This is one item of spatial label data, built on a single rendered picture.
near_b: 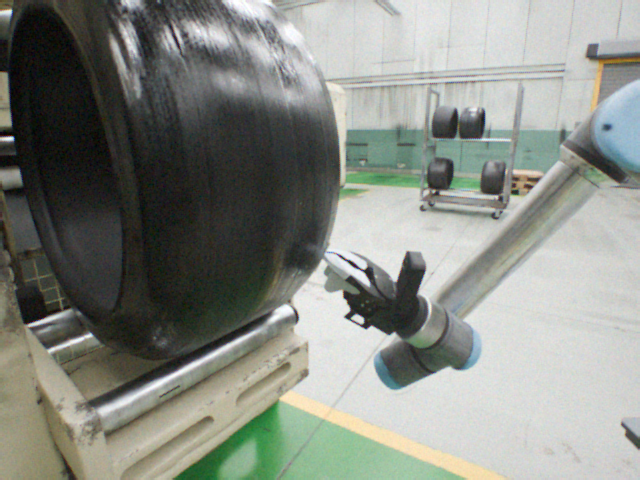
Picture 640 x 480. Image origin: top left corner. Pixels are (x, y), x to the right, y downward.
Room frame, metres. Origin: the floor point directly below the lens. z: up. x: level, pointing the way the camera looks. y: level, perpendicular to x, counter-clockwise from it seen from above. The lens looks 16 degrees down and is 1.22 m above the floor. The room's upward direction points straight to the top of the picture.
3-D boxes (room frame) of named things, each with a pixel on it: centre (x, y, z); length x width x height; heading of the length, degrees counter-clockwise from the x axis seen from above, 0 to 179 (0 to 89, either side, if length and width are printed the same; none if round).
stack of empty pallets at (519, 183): (8.08, -4.63, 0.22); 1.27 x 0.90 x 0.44; 150
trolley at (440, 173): (5.71, -2.33, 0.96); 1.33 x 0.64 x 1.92; 58
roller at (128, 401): (0.46, 0.16, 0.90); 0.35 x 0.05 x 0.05; 141
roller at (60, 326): (0.63, 0.38, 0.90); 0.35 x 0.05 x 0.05; 141
